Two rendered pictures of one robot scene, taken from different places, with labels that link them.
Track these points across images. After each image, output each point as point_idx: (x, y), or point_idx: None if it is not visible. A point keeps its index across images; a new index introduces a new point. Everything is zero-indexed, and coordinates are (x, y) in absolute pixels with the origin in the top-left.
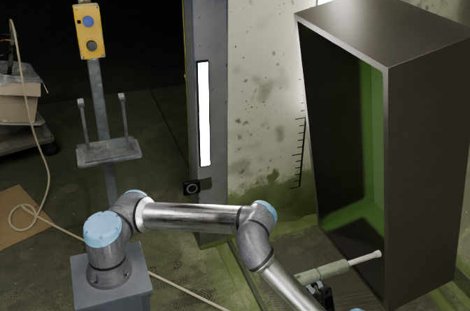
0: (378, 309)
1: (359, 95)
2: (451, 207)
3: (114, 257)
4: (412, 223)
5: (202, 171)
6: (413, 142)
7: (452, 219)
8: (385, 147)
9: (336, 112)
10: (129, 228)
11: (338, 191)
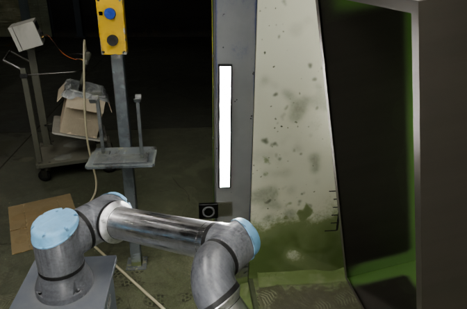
0: None
1: (404, 110)
2: None
3: (61, 265)
4: (463, 286)
5: (222, 194)
6: (465, 147)
7: None
8: (415, 148)
9: (372, 128)
10: (90, 233)
11: (374, 236)
